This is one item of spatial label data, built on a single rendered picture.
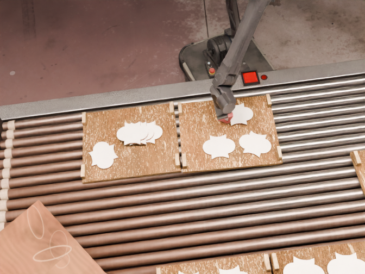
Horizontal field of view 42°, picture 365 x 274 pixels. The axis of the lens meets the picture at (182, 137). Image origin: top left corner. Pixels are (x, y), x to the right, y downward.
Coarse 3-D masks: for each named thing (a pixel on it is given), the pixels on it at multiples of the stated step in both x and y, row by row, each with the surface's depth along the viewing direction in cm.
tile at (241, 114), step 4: (240, 104) 208; (236, 108) 207; (240, 108) 207; (244, 108) 207; (248, 108) 207; (232, 112) 206; (236, 112) 206; (240, 112) 206; (244, 112) 206; (248, 112) 206; (252, 112) 206; (236, 116) 205; (240, 116) 205; (244, 116) 205; (248, 116) 205; (252, 116) 205; (232, 120) 204; (236, 120) 204; (240, 120) 204; (244, 120) 204; (248, 120) 204; (232, 124) 203; (244, 124) 203
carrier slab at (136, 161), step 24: (96, 120) 210; (120, 120) 209; (144, 120) 208; (168, 120) 208; (120, 144) 203; (168, 144) 201; (96, 168) 197; (120, 168) 196; (144, 168) 196; (168, 168) 195
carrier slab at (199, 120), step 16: (256, 96) 211; (192, 112) 209; (208, 112) 209; (256, 112) 207; (272, 112) 206; (192, 128) 204; (208, 128) 204; (224, 128) 203; (240, 128) 203; (256, 128) 202; (272, 128) 202; (192, 144) 200; (272, 144) 198; (192, 160) 196; (208, 160) 196; (224, 160) 195; (240, 160) 195; (256, 160) 194; (272, 160) 194
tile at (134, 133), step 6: (126, 126) 204; (132, 126) 204; (138, 126) 204; (120, 132) 203; (126, 132) 203; (132, 132) 202; (138, 132) 202; (144, 132) 202; (120, 138) 201; (126, 138) 201; (132, 138) 201; (138, 138) 200; (144, 138) 201; (126, 144) 199; (138, 144) 200
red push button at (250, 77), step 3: (249, 72) 220; (252, 72) 220; (255, 72) 220; (243, 75) 219; (246, 75) 219; (249, 75) 219; (252, 75) 219; (255, 75) 219; (246, 78) 218; (249, 78) 218; (252, 78) 218; (255, 78) 218; (246, 81) 217; (249, 81) 217; (252, 81) 217; (255, 81) 217
